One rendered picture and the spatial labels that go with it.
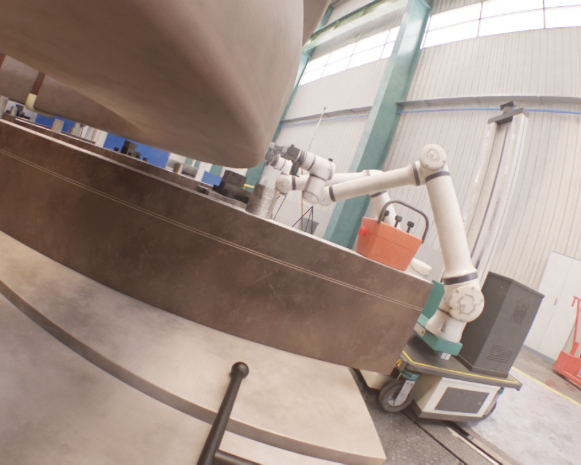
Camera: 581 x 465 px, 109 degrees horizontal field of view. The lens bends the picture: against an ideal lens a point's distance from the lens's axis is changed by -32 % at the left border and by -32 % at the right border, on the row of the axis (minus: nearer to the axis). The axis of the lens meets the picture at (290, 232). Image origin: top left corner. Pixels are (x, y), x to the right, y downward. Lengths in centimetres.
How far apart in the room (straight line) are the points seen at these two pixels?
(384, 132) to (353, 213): 305
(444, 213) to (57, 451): 134
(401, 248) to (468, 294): 37
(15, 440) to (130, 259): 65
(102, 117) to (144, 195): 235
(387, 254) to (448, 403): 93
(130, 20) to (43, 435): 54
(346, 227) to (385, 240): 918
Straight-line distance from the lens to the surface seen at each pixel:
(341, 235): 1012
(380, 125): 1079
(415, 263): 184
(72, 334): 76
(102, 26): 36
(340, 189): 151
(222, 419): 59
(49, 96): 401
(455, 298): 125
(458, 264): 127
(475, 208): 191
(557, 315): 651
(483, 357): 174
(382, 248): 99
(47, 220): 112
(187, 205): 90
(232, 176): 191
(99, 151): 253
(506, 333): 179
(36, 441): 54
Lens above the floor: 74
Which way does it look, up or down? 4 degrees down
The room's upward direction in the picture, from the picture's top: 21 degrees clockwise
